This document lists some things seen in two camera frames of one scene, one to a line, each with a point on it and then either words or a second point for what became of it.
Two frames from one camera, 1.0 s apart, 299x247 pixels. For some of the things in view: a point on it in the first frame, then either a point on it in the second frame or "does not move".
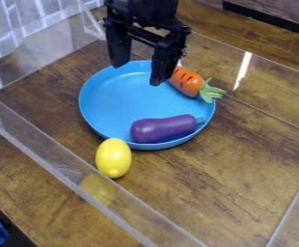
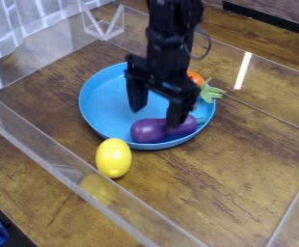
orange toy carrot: x=189 y=84 does not move
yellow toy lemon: x=113 y=157 does not move
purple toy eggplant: x=163 y=128 does not move
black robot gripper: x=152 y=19 → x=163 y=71
